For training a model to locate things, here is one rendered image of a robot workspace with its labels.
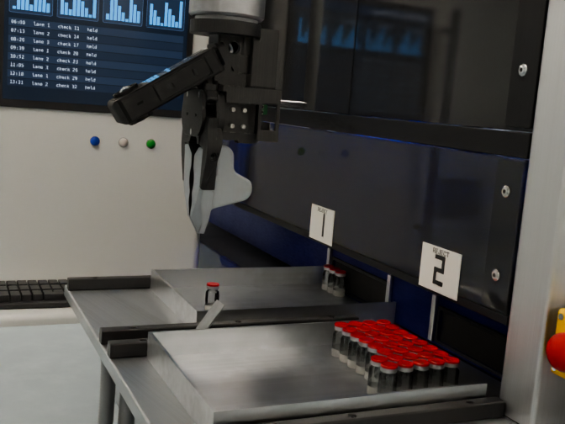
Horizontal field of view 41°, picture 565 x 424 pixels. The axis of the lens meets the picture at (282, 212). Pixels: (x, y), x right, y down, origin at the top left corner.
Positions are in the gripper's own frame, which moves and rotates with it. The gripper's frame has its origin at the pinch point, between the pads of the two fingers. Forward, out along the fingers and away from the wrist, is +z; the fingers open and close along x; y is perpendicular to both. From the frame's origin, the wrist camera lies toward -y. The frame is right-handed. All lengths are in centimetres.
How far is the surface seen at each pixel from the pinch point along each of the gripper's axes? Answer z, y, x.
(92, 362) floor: 109, 36, 257
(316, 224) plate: 8, 36, 43
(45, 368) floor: 109, 16, 254
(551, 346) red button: 9.7, 33.2, -17.0
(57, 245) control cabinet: 21, -2, 89
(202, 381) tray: 21.4, 5.3, 9.8
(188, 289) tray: 21, 16, 52
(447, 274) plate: 7.8, 36.2, 5.5
